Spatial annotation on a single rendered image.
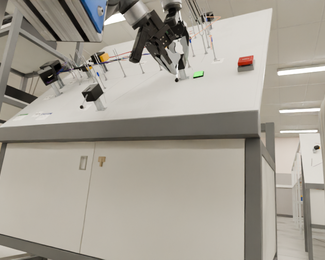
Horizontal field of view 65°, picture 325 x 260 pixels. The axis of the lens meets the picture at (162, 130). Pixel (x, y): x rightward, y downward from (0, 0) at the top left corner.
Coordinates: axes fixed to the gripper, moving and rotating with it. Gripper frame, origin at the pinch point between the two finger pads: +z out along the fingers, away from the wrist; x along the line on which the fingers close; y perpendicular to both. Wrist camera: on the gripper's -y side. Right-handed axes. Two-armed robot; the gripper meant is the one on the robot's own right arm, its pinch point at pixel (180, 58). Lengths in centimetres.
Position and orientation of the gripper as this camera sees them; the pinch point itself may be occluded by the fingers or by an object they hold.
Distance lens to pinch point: 104.8
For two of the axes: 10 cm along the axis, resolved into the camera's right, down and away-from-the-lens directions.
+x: -9.3, 1.4, 3.3
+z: 2.0, 9.7, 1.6
